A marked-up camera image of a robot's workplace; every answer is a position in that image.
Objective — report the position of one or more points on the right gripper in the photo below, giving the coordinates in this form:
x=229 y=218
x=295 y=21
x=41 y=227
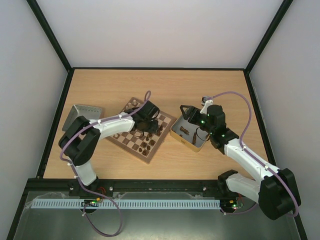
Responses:
x=192 y=114

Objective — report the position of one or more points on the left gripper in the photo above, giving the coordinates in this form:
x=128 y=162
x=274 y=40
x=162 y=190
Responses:
x=153 y=129

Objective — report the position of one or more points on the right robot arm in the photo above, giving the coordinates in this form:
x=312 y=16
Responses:
x=274 y=190

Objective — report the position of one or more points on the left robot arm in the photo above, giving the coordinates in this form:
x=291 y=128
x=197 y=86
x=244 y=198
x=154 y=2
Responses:
x=80 y=140

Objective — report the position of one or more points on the dark pieces in tin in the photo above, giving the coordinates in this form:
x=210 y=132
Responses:
x=187 y=133

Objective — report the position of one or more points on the wooden chess board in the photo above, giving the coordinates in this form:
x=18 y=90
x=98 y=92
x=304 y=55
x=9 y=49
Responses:
x=131 y=141

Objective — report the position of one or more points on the gold metal tin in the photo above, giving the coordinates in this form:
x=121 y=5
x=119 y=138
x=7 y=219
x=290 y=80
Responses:
x=186 y=140

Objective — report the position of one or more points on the tin lid on table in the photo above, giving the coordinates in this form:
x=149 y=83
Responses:
x=77 y=110

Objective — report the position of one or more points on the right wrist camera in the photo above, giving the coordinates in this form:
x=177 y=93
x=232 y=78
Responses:
x=206 y=101

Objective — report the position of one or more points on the blue cable duct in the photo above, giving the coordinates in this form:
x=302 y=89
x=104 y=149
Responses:
x=129 y=204

